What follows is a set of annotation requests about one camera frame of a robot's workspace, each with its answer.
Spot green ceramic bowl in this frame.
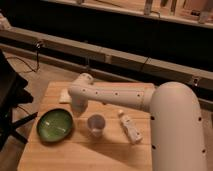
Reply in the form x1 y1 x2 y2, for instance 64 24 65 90
36 108 74 143

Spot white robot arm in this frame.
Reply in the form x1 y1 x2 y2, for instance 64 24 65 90
68 73 207 171

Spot black chair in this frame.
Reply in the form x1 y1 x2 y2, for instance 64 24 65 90
0 49 37 151

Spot white rectangular sponge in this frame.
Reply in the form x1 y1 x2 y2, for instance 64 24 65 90
59 89 71 104

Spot white plastic bottle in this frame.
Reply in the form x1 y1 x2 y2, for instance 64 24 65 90
118 110 142 144

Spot black cable on floor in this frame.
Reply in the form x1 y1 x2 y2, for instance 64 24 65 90
4 39 44 74

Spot clear plastic cup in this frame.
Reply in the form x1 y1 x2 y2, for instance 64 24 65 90
87 114 106 137

